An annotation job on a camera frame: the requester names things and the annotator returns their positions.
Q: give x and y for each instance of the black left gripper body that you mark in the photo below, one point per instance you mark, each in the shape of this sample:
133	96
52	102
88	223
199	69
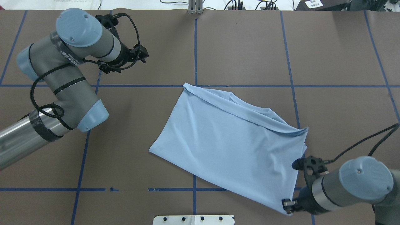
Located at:
126	54

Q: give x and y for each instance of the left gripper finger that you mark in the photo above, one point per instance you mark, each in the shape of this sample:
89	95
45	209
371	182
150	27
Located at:
140	53
106	68

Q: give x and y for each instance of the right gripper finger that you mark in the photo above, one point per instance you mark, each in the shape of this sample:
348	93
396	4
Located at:
288	202
289	208

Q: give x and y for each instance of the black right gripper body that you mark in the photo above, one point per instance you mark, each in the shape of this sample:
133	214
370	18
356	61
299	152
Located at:
305	201

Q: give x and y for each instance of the light blue t-shirt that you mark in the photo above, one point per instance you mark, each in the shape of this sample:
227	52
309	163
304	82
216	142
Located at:
230	143

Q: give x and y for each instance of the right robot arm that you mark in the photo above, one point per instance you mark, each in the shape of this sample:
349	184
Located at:
360	180

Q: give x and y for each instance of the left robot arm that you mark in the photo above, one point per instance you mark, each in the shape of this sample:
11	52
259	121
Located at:
62	98

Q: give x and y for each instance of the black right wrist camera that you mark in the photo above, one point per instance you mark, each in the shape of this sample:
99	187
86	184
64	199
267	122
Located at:
311	166

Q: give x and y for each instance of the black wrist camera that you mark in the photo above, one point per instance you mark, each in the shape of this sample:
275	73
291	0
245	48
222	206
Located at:
311	166
109	21

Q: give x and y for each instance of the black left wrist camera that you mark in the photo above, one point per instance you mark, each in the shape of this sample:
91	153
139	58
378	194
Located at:
109	21

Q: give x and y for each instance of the aluminium frame post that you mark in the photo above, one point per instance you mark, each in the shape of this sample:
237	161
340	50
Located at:
195	7

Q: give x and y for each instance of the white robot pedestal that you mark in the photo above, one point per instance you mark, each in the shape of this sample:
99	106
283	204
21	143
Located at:
194	220

